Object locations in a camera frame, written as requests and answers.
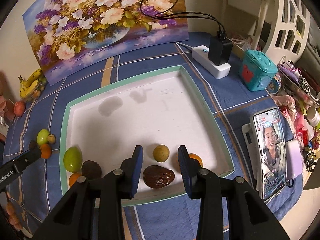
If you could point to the yellowish round longan fruit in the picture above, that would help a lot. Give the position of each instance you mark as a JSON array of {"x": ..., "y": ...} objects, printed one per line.
[{"x": 161, "y": 153}]

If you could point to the long dark brown avocado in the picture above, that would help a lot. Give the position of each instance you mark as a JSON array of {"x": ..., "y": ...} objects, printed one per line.
[{"x": 157, "y": 177}]

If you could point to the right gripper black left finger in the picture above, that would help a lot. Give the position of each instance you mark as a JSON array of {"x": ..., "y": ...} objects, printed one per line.
[{"x": 73, "y": 215}]

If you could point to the blue plaid tablecloth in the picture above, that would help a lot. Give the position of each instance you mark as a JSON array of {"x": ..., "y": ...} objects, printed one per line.
[{"x": 38, "y": 189}]

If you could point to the person's left hand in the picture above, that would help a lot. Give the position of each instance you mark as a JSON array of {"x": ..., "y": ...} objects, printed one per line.
[{"x": 12, "y": 215}]

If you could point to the floral still life painting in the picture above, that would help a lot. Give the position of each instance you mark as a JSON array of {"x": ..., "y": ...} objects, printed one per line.
[{"x": 67, "y": 36}]

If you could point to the green fruit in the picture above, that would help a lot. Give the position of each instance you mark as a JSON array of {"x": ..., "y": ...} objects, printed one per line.
[
  {"x": 72, "y": 159},
  {"x": 42, "y": 137}
]

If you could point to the small orange tangerine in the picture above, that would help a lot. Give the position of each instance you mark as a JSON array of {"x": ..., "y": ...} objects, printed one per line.
[{"x": 196, "y": 157}]

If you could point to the black power adapter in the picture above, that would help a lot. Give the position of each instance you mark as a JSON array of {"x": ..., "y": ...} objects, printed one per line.
[{"x": 220, "y": 48}]

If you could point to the orange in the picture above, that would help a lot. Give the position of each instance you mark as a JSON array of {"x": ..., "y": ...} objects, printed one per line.
[{"x": 46, "y": 151}]

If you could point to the glass fruit bowl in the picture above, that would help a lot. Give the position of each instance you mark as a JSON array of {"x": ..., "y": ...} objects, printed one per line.
[{"x": 34, "y": 90}]

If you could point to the white lattice furniture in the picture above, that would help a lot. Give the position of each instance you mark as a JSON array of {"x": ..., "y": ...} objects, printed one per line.
[{"x": 280, "y": 30}]

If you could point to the small tan longan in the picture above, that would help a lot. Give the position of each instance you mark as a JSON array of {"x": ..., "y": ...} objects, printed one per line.
[{"x": 51, "y": 139}]

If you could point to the white phone stand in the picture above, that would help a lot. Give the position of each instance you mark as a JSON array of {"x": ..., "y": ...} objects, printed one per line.
[{"x": 253, "y": 151}]

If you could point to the pile of colourful clutter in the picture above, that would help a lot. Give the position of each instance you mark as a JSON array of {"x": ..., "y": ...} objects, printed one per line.
[{"x": 292, "y": 91}]

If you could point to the orange mandarin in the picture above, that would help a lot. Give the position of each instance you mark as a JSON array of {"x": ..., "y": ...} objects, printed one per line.
[{"x": 73, "y": 178}]

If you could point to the red apple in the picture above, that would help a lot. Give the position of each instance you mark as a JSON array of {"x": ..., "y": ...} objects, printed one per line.
[{"x": 19, "y": 108}]

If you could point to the smartphone with lit screen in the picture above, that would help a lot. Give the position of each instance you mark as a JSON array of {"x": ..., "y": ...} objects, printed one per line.
[{"x": 267, "y": 131}]

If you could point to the green fruit front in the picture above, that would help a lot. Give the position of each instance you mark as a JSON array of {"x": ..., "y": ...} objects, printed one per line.
[{"x": 72, "y": 159}]

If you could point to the white tray with teal rim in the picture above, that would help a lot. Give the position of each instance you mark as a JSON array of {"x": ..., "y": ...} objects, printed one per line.
[{"x": 161, "y": 107}]

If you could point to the teal toy box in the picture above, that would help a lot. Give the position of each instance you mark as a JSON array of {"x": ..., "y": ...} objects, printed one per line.
[{"x": 257, "y": 70}]

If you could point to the lavender power bank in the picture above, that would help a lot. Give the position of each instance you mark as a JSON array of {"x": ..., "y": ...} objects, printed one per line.
[{"x": 294, "y": 159}]

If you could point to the yellow banana bunch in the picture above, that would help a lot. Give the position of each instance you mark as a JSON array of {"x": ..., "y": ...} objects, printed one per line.
[{"x": 27, "y": 86}]

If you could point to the small dark brown avocado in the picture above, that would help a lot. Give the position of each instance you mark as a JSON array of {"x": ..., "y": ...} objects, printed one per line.
[{"x": 32, "y": 145}]

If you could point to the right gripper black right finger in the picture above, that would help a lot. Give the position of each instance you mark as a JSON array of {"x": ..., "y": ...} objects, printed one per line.
[{"x": 248, "y": 215}]

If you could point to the pink wrapped flower bouquet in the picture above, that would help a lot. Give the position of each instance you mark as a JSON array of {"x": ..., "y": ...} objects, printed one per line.
[{"x": 6, "y": 112}]

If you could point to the white power strip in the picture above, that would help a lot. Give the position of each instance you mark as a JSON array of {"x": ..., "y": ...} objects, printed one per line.
[{"x": 200, "y": 54}]

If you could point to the round dark brown fruit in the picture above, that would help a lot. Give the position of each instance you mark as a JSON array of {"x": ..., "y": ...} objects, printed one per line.
[{"x": 91, "y": 170}]

